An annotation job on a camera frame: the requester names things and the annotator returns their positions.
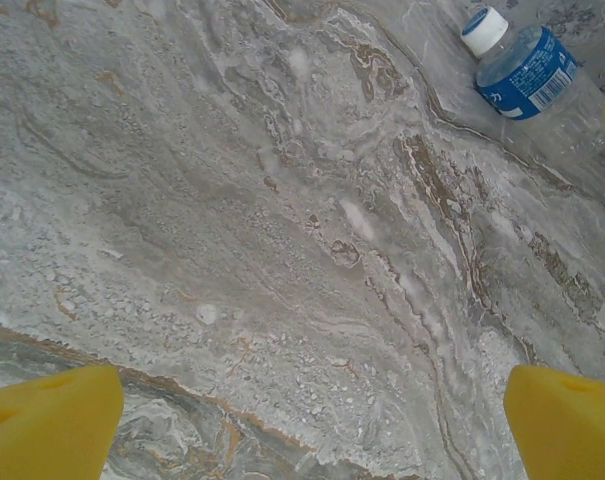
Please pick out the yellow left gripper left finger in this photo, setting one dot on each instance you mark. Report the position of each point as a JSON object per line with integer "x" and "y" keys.
{"x": 42, "y": 430}

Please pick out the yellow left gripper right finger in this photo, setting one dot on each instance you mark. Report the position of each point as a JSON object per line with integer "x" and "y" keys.
{"x": 567, "y": 430}

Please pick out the blue label clear plastic bottle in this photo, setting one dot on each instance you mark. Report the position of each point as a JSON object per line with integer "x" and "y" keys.
{"x": 527, "y": 75}

